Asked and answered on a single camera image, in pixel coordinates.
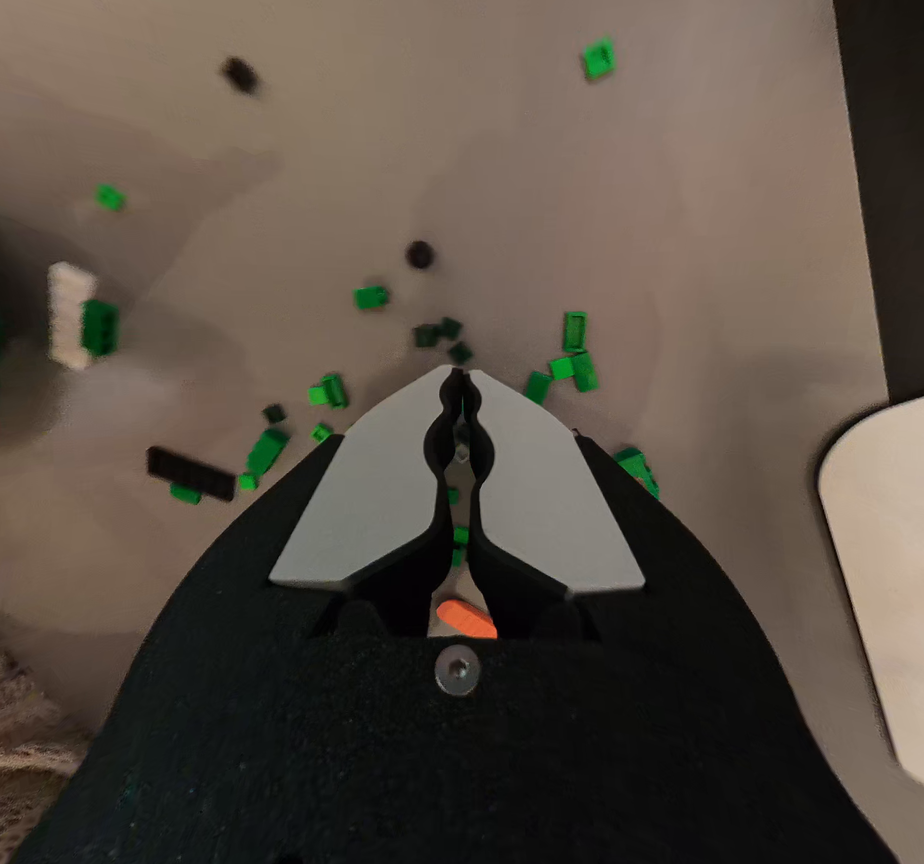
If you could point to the white book stand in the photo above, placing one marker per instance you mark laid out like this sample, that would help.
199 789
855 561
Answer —
881 553

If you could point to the person's cream knit sweater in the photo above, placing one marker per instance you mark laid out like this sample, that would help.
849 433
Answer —
36 748

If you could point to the orange brick separator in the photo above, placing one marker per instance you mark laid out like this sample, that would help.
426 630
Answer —
465 618

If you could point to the small green lego tile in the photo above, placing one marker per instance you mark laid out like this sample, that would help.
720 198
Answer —
110 197

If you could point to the white lego brick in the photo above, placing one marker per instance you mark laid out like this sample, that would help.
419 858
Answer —
66 315

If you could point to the black round lego piece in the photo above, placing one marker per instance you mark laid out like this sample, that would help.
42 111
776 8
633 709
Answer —
420 255
239 75

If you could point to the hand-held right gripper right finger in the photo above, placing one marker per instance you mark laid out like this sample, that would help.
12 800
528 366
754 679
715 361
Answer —
548 510

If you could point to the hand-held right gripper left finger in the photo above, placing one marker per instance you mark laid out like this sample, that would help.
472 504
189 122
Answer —
375 503

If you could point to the pile of lego pieces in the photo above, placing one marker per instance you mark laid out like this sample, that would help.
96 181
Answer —
271 449

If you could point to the black lego plate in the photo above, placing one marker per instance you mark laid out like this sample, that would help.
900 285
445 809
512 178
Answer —
191 474

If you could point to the green lego brick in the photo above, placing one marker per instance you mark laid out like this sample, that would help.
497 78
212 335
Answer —
101 328

